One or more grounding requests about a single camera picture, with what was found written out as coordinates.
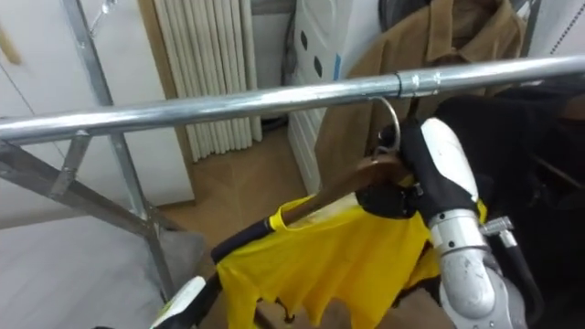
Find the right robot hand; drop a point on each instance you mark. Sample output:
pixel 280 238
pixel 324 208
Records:
pixel 445 160

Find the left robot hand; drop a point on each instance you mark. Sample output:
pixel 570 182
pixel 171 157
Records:
pixel 187 299

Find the wooden clothes hanger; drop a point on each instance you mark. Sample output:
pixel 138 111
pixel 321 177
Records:
pixel 352 178

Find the yellow garment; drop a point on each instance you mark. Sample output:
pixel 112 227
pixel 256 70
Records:
pixel 347 260

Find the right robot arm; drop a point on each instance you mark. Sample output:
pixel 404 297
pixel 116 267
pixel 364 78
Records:
pixel 466 274

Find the black garment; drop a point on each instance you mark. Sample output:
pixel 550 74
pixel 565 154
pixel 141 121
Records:
pixel 516 151

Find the grey bed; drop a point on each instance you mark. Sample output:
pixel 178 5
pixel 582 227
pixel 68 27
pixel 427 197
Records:
pixel 68 274

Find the brown coat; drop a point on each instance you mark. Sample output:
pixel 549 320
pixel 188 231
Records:
pixel 457 32

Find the white standing appliance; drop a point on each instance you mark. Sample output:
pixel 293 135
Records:
pixel 324 41

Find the silver metal clothes rack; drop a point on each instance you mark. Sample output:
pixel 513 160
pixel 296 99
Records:
pixel 256 101

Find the cream pleated curtain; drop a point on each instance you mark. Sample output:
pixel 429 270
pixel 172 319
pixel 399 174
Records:
pixel 210 50

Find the white wardrobe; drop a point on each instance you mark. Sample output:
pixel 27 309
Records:
pixel 50 68

